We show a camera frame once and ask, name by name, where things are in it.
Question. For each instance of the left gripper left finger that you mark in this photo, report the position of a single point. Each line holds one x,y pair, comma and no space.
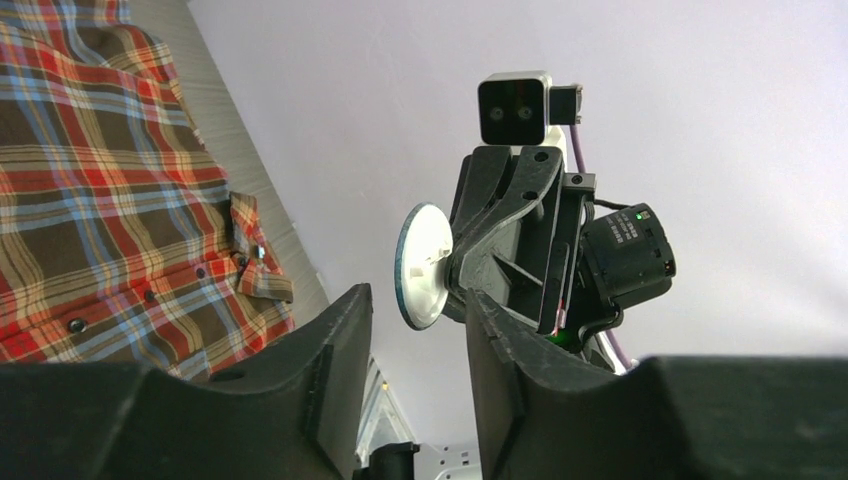
292,411

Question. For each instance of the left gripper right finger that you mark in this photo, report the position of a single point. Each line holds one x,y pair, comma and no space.
542,413

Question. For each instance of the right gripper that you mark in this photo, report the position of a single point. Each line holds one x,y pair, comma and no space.
516,227

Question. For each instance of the white round brooch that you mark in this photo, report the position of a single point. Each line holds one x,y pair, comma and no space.
424,246

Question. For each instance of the plaid flannel shirt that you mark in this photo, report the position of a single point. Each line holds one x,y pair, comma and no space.
121,239

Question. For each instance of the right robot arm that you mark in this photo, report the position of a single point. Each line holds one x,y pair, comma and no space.
626,260

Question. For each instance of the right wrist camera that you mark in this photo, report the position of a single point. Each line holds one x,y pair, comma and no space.
525,108

